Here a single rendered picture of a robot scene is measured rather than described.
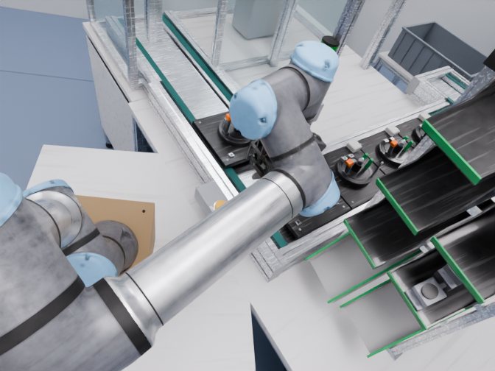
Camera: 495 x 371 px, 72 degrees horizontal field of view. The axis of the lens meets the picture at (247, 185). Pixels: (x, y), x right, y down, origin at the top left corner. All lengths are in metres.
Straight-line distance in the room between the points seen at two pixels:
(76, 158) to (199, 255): 0.98
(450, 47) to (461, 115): 2.56
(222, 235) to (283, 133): 0.17
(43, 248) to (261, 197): 0.25
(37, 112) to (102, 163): 1.59
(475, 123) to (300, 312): 0.70
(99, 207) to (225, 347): 0.50
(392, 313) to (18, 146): 2.35
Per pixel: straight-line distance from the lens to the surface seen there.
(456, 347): 1.33
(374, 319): 0.99
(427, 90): 2.10
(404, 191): 0.76
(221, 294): 1.06
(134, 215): 0.96
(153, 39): 1.79
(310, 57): 0.55
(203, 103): 1.47
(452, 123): 0.69
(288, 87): 0.51
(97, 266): 0.76
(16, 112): 2.89
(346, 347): 1.13
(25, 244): 0.37
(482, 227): 0.78
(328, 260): 1.01
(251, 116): 0.48
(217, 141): 1.24
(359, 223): 0.88
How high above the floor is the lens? 1.85
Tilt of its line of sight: 51 degrees down
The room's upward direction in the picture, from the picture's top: 19 degrees clockwise
